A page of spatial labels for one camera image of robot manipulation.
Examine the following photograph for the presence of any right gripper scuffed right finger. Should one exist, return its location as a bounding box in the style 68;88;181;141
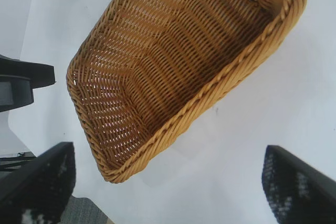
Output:
261;144;336;224

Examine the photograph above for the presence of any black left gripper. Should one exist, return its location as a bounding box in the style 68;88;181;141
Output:
0;54;57;114

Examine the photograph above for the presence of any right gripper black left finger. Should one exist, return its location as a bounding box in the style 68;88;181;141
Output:
0;142;77;224

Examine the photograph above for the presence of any tan woven wicker basket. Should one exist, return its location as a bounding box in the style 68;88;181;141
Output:
65;0;308;184

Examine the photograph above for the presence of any black metal frame bar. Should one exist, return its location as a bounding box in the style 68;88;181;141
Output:
0;152;37;172

